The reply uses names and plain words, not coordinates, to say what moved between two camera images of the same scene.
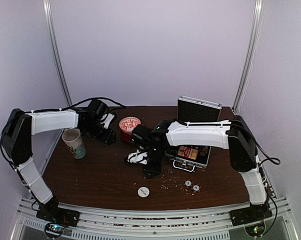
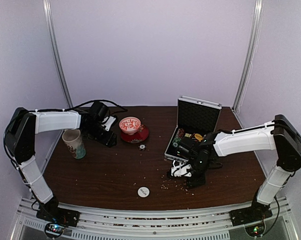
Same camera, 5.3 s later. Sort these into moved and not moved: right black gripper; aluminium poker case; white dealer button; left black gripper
Moved: right black gripper
Not moved: left black gripper; aluminium poker case; white dealer button
